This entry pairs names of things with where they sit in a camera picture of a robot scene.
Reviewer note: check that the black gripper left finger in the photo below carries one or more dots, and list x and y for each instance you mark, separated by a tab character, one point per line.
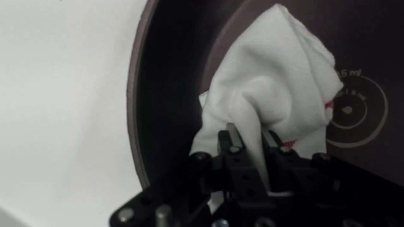
235	168

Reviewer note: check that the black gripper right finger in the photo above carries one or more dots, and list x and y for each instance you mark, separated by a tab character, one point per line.
294	168

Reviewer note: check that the white towel with red stripes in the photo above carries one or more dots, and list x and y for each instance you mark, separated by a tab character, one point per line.
272	71

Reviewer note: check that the black frying pan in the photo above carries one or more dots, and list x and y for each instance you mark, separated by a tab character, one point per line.
176	83

